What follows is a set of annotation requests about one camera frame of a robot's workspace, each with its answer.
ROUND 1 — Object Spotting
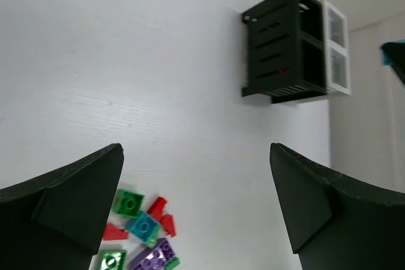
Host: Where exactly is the small green lego piece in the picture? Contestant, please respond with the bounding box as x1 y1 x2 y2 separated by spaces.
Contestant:
164 257 180 270

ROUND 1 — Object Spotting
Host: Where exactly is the white slatted container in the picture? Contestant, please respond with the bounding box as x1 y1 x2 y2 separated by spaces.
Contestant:
321 0 352 95

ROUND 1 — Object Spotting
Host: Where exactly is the small cyan lego block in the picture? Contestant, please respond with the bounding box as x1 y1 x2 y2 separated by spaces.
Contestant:
382 52 391 66

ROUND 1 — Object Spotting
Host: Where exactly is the small red lego piece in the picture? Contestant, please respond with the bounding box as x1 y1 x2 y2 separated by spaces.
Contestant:
278 68 289 73

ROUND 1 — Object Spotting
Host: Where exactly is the square green lego piece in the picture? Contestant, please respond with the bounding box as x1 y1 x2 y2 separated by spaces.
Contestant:
111 189 144 218

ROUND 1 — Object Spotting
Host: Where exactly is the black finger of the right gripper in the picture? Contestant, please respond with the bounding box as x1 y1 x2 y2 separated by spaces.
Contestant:
381 41 405 85

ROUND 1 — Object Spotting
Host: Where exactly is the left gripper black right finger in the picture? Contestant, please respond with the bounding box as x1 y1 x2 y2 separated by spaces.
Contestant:
270 143 404 269

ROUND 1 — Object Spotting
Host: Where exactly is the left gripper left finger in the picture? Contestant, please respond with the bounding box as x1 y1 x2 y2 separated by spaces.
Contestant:
1 144 124 269

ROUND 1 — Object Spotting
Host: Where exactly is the black slatted container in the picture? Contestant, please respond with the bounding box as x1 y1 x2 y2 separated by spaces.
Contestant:
241 0 327 104

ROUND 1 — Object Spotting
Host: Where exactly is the red lego slope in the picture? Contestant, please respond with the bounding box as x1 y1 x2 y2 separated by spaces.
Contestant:
160 214 177 237
103 223 129 241
147 197 168 221

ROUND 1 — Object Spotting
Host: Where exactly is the red lego slope top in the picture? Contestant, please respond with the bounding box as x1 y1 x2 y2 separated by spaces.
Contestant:
147 197 168 221

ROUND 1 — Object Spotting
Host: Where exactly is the purple lego plate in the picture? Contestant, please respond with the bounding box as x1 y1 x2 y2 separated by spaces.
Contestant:
127 238 179 270

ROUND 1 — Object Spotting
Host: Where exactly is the teal square lego piece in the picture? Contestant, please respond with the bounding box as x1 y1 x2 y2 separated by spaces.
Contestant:
126 211 161 248

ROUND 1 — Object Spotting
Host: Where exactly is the long green lego plate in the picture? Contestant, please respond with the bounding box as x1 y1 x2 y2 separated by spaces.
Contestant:
97 250 127 270

